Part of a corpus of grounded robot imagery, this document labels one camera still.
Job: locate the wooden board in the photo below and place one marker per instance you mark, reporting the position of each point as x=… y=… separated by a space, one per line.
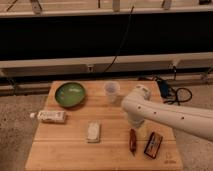
x=64 y=147

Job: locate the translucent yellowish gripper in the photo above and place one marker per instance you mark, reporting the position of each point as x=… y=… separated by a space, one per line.
x=141 y=131

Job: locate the white sponge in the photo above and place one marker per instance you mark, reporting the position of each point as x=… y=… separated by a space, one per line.
x=93 y=132

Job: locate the clear plastic cup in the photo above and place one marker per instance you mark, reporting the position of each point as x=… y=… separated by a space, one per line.
x=111 y=89

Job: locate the green bowl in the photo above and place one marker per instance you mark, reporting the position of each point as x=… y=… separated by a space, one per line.
x=70 y=94

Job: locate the white tube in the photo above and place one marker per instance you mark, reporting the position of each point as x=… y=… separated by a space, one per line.
x=50 y=116

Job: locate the red chili pepper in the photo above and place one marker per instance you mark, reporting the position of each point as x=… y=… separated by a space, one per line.
x=132 y=141

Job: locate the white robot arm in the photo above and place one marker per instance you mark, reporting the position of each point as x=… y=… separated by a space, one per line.
x=195 y=121

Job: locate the black orange packet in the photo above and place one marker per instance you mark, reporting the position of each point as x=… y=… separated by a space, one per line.
x=153 y=145

